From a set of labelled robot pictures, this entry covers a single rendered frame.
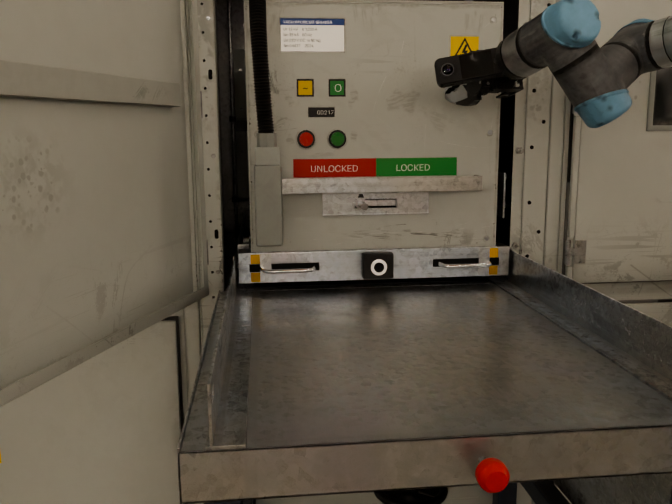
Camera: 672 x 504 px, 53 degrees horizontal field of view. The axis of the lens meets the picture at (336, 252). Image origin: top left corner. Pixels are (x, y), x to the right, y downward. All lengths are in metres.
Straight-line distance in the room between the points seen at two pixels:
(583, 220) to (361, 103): 0.51
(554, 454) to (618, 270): 0.79
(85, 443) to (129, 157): 0.61
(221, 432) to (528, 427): 0.32
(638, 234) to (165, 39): 0.99
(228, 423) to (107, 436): 0.73
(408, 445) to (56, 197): 0.58
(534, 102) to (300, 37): 0.47
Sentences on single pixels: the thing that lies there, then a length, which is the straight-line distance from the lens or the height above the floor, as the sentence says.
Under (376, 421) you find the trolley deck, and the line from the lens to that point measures 0.76.
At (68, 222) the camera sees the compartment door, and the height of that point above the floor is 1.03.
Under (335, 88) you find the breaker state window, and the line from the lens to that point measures 1.32.
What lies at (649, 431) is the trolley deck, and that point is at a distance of 0.82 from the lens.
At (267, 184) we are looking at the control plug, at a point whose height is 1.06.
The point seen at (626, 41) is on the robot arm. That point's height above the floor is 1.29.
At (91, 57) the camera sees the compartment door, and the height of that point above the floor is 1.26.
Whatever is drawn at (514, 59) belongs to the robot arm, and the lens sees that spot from 1.15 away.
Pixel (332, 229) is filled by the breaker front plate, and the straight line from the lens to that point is 1.33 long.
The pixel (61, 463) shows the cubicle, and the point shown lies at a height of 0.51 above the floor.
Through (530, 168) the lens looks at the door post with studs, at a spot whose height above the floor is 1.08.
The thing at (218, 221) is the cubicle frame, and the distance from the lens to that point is 1.33.
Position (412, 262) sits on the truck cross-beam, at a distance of 1.35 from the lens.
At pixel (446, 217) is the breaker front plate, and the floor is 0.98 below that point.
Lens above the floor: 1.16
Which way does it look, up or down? 10 degrees down
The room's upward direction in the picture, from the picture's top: straight up
